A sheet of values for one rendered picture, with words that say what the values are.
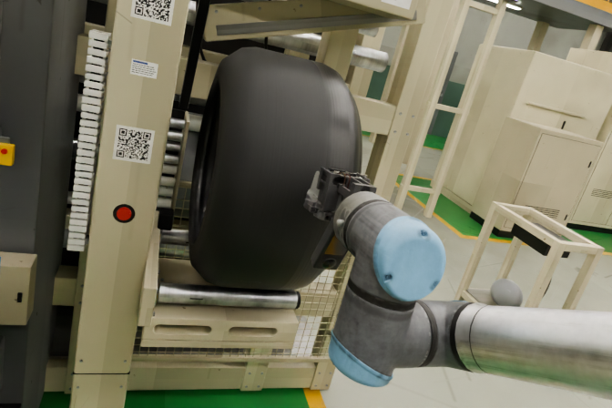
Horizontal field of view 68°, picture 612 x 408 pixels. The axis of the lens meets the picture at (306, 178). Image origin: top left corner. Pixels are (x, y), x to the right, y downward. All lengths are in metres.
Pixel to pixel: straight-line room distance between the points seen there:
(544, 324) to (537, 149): 4.73
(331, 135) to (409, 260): 0.42
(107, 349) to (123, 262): 0.24
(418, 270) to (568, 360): 0.17
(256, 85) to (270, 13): 0.51
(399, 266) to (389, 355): 0.12
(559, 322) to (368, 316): 0.21
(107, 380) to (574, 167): 5.12
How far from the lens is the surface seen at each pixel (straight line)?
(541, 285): 3.00
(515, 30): 12.91
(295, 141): 0.87
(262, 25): 1.39
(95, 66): 1.00
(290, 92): 0.92
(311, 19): 1.42
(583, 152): 5.71
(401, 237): 0.53
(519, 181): 5.28
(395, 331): 0.59
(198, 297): 1.09
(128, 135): 1.01
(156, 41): 0.98
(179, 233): 1.33
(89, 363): 1.30
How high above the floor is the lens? 1.51
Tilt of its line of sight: 17 degrees down
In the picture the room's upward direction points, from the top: 15 degrees clockwise
